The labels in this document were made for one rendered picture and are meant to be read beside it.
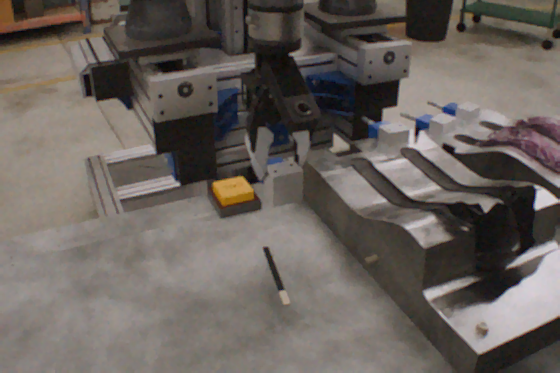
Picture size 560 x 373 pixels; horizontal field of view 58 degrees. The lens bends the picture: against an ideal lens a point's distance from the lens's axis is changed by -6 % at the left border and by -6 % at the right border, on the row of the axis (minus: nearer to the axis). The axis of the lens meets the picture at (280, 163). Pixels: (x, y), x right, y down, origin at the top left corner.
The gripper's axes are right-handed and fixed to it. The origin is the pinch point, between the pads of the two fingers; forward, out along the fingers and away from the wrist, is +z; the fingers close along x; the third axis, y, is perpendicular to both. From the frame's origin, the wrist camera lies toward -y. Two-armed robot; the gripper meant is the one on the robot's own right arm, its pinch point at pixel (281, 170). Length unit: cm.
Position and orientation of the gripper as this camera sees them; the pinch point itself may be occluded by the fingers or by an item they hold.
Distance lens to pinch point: 81.7
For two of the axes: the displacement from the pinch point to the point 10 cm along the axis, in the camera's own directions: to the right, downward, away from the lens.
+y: -4.1, -4.5, 8.0
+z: 0.0, 8.7, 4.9
